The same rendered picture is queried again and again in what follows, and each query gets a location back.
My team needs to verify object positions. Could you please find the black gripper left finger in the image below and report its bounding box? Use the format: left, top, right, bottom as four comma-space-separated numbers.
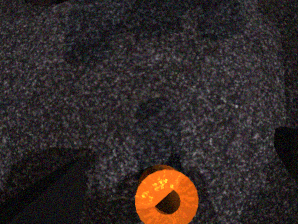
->
0, 160, 86, 224

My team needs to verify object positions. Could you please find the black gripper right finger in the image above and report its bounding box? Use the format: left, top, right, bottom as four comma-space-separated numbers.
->
274, 127, 298, 184

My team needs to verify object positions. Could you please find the orange knob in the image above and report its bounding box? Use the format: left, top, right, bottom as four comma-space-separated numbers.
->
134, 165, 198, 224

